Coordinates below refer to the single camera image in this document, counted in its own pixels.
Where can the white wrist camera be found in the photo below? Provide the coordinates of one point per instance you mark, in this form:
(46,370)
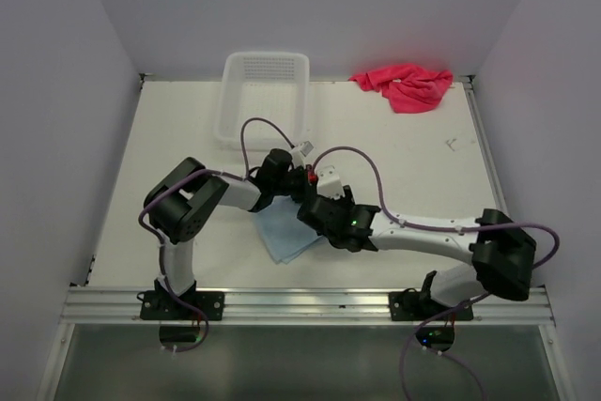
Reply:
(303,148)
(327,182)

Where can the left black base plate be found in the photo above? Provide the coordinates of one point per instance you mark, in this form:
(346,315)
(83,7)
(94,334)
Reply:
(159,305)

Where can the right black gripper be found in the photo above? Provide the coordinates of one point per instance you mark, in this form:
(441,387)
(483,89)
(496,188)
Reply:
(347,200)

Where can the light blue towel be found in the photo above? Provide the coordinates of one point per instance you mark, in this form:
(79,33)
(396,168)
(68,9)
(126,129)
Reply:
(283,234)

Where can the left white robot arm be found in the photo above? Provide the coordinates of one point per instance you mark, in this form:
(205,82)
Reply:
(179,206)

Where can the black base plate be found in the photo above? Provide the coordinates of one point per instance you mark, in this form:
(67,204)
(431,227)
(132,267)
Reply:
(412,305)
(159,305)

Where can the pink towel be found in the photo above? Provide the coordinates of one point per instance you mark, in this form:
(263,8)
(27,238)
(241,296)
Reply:
(409,88)

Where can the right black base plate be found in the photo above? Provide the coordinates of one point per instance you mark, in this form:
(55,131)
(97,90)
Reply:
(412,305)

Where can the white plastic basket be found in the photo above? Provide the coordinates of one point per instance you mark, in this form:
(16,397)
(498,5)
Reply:
(271,85)

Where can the aluminium mounting rail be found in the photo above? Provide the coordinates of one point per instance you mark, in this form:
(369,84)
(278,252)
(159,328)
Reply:
(303,307)

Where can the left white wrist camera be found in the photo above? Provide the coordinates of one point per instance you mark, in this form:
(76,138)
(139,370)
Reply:
(303,148)

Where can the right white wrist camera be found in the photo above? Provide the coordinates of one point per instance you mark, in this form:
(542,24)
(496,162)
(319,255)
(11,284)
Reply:
(327,182)

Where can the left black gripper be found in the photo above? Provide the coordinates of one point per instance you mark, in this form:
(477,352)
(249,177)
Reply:
(300,171)

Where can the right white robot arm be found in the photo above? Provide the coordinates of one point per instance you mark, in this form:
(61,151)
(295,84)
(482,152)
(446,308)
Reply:
(494,255)

